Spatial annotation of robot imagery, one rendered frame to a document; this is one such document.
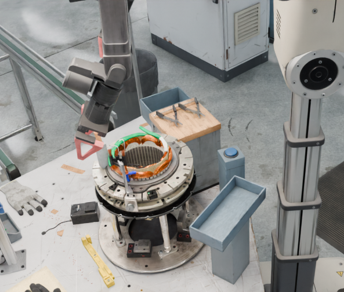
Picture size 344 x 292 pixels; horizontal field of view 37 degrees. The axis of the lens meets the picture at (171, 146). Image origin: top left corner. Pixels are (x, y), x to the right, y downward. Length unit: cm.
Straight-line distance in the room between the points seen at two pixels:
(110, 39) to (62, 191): 109
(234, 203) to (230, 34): 246
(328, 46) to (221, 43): 260
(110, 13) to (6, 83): 355
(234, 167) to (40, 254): 73
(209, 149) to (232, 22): 213
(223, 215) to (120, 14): 72
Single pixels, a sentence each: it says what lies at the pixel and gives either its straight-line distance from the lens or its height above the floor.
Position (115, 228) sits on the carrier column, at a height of 87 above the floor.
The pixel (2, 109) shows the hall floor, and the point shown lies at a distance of 422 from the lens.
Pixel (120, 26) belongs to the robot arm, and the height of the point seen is 169.
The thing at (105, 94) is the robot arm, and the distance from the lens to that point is 114.
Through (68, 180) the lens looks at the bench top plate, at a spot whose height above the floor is 78.
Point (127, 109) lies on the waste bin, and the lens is 329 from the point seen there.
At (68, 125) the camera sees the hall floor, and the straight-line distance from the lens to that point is 382.
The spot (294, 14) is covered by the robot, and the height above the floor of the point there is 161.
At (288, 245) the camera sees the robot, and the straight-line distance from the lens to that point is 185.
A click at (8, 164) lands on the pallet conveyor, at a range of 232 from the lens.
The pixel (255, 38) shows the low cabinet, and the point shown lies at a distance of 411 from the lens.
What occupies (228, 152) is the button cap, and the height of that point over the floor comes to 104.
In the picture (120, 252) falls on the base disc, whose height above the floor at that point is 80.
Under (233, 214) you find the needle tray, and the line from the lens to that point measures 152.
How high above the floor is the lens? 213
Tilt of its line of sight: 38 degrees down
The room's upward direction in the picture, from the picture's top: 7 degrees counter-clockwise
